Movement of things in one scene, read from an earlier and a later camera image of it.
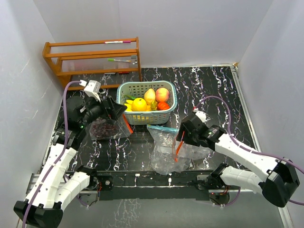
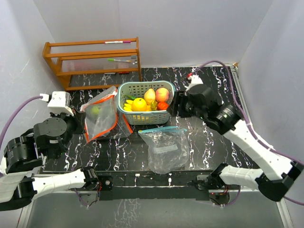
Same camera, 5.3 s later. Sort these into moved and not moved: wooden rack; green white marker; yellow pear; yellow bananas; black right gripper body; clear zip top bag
Moved: clear zip top bag; black right gripper body
Not moved: yellow pear; green white marker; yellow bananas; wooden rack
